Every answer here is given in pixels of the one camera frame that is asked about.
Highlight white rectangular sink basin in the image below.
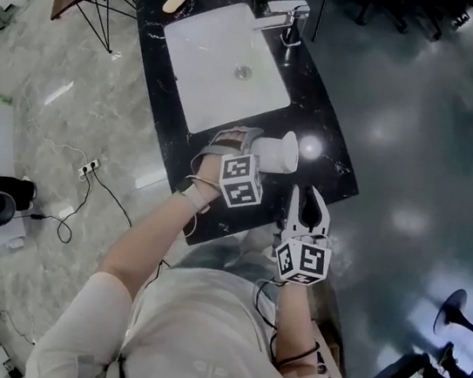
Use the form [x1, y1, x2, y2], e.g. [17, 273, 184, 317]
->
[148, 0, 306, 149]

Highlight person's right forearm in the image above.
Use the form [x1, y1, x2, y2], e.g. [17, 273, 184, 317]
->
[265, 277, 334, 378]

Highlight person's left forearm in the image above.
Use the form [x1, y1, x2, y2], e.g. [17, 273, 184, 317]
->
[92, 173, 220, 308]

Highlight black floor cable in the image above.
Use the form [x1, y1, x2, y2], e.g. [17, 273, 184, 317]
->
[10, 155, 142, 255]

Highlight white power strip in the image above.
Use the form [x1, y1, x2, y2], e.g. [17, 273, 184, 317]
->
[76, 155, 104, 184]

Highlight thin white cable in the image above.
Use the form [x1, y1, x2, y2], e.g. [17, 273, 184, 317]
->
[16, 93, 101, 165]

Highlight black marble vanity counter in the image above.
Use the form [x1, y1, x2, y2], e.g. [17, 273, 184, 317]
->
[98, 0, 387, 271]

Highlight black wrist band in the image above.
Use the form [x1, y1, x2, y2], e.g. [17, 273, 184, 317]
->
[275, 334, 323, 375]

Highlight chrome faucet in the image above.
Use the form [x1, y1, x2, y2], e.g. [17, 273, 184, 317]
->
[249, 0, 314, 51]

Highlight person's left hand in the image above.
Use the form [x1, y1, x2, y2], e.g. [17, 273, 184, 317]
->
[186, 122, 250, 196]

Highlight person's white shirt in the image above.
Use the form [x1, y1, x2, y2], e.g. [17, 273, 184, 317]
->
[23, 241, 355, 378]

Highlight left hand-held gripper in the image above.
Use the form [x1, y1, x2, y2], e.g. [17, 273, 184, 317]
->
[193, 119, 274, 213]

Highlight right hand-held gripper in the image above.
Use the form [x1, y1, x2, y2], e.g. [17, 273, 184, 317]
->
[270, 180, 343, 290]

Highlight beige oval piece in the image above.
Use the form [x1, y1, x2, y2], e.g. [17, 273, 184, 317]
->
[161, 0, 187, 17]

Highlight black office chair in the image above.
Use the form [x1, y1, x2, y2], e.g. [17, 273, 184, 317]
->
[322, 0, 414, 35]
[409, 0, 473, 46]

